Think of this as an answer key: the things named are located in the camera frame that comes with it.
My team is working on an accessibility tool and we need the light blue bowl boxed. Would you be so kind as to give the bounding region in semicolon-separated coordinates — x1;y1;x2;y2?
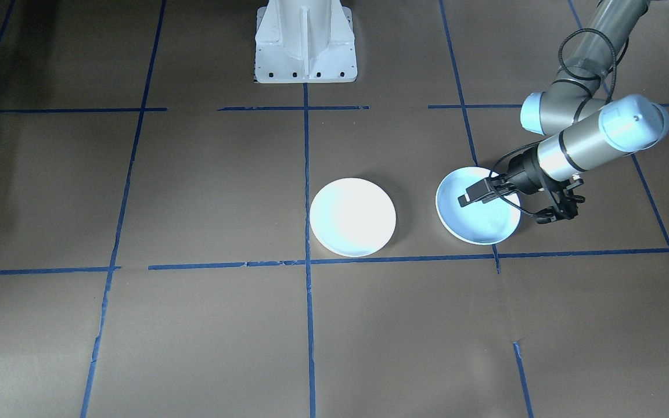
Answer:
436;167;522;244

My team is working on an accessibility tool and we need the white round plate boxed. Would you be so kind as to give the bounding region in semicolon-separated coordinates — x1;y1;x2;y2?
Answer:
310;178;397;257

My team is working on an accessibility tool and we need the light blue round plate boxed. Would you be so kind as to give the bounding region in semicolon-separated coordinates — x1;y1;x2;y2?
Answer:
438;197;522;246

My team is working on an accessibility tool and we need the white metal stand column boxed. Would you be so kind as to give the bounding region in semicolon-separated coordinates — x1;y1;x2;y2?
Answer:
253;0;358;84

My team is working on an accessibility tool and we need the black camera cable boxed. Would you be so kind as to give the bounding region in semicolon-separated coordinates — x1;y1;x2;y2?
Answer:
487;144;550;224

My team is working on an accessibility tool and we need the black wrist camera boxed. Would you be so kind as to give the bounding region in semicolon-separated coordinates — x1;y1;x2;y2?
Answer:
535;177;586;225

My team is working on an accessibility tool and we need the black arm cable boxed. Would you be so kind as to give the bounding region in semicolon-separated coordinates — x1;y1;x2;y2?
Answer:
557;26;620;106

